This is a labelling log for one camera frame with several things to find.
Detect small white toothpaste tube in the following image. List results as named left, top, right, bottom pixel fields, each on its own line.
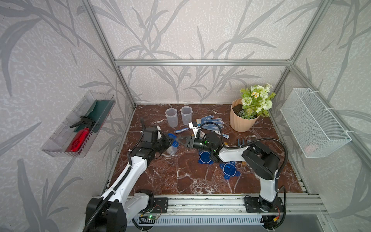
left=215, top=131, right=230, bottom=139

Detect clear container blue lid front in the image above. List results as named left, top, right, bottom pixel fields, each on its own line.
left=166, top=133, right=179, bottom=155

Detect clear container blue lid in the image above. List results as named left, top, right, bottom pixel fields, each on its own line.
left=165, top=108, right=178, bottom=128
left=166, top=133, right=179, bottom=155
left=180, top=106, right=193, bottom=126

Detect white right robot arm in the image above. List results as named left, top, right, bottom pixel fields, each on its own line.
left=175, top=122, right=288, bottom=213

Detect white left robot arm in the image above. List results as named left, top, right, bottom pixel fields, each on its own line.
left=83, top=126, right=174, bottom=232

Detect blue dotted work glove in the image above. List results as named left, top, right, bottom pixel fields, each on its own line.
left=196, top=115, right=224, bottom=131

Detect beige ribbed flower pot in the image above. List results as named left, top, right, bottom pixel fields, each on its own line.
left=230, top=99, right=259, bottom=132

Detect green white artificial flowers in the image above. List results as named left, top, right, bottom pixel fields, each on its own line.
left=238, top=83, right=276, bottom=120

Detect green mat in tray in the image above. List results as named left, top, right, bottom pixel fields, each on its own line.
left=74, top=100, right=115, bottom=133

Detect red spray bottle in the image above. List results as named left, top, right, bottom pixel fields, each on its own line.
left=66, top=116, right=96, bottom=153

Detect blue garden fork wooden handle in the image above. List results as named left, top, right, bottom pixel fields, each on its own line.
left=237, top=138, right=251, bottom=147

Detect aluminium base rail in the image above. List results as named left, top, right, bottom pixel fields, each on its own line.
left=155, top=193, right=336, bottom=232

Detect clear plastic wall tray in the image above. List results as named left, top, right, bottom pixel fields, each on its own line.
left=41, top=90, right=116, bottom=158

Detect white wire mesh basket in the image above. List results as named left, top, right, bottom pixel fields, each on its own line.
left=280, top=88, right=352, bottom=159

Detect aluminium frame post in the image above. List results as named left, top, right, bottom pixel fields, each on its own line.
left=82, top=0, right=136, bottom=108

